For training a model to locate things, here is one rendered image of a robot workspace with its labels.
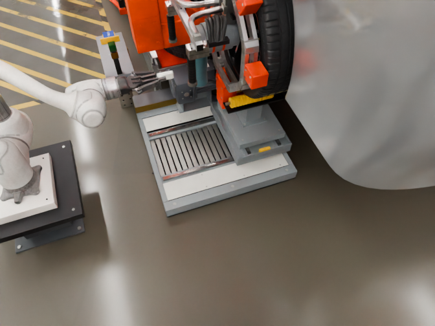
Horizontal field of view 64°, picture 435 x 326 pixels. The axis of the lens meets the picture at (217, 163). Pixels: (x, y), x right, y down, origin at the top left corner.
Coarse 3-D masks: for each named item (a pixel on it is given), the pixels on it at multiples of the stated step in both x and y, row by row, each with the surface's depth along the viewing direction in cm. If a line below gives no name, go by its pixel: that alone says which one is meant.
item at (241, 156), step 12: (216, 108) 235; (216, 120) 233; (228, 132) 222; (228, 144) 220; (264, 144) 217; (276, 144) 214; (288, 144) 214; (240, 156) 212; (252, 156) 211; (264, 156) 216
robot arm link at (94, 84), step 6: (72, 84) 141; (78, 84) 140; (84, 84) 139; (90, 84) 139; (96, 84) 140; (102, 84) 142; (66, 90) 140; (72, 90) 139; (78, 90) 137; (84, 90) 135; (96, 90) 137; (102, 90) 142
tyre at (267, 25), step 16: (272, 0) 136; (288, 0) 137; (272, 16) 136; (288, 16) 139; (272, 32) 138; (288, 32) 141; (272, 48) 141; (288, 48) 143; (272, 64) 146; (288, 64) 149; (272, 80) 153; (288, 80) 157; (256, 96) 169
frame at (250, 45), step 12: (240, 24) 140; (252, 24) 141; (240, 36) 144; (252, 36) 142; (252, 48) 143; (216, 60) 189; (252, 60) 149; (228, 72) 187; (240, 72) 156; (228, 84) 179; (240, 84) 159
